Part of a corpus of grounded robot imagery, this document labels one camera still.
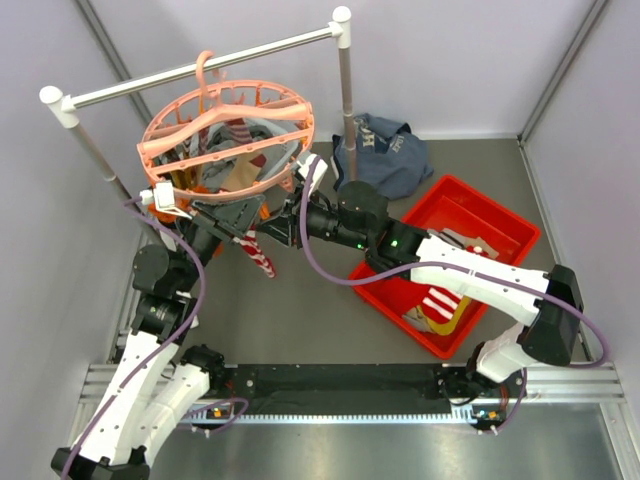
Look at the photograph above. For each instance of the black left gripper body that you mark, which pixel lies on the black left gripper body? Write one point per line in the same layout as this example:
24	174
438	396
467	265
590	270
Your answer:
210	215

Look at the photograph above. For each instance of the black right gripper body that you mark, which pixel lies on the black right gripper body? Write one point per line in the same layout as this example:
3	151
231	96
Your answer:
293	216

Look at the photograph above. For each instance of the red white striped sock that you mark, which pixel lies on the red white striped sock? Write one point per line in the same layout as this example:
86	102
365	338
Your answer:
253	250
443	296

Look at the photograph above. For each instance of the pink round clip hanger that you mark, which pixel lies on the pink round clip hanger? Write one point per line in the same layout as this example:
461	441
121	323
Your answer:
168	149

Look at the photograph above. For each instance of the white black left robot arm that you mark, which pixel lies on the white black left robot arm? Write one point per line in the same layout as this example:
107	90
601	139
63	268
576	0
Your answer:
135	416

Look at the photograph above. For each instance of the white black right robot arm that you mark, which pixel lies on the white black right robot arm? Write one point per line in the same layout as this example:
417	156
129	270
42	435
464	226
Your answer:
546	306

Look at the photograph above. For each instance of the beige maroon hanging sock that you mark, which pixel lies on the beige maroon hanging sock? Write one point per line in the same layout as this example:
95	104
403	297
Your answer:
247	165

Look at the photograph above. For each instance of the white plastic laundry basket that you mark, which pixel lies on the white plastic laundry basket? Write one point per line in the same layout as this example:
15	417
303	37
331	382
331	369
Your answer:
277	156

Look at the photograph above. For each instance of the blue grey sweatshirt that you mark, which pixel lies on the blue grey sweatshirt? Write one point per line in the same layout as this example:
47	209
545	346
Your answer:
389	156

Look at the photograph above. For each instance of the red plastic bin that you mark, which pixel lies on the red plastic bin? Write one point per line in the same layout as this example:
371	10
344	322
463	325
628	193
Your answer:
452	204

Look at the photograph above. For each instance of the black white striped sock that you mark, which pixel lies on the black white striped sock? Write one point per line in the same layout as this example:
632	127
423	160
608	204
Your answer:
451	237

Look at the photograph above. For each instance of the yellow sock in bin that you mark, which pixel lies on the yellow sock in bin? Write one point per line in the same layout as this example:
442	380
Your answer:
442	320

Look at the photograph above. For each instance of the silver clothes rack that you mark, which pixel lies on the silver clothes rack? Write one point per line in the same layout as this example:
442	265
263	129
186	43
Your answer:
64	107

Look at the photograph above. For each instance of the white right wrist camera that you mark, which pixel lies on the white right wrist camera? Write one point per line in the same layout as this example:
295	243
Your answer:
311	169

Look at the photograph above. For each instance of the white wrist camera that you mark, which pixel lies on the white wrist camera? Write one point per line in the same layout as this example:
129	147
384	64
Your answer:
311	169
163	198

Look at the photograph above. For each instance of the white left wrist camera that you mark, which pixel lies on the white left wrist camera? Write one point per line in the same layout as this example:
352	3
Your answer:
163	198

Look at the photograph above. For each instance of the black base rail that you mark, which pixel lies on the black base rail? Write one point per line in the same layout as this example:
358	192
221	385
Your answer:
346	389

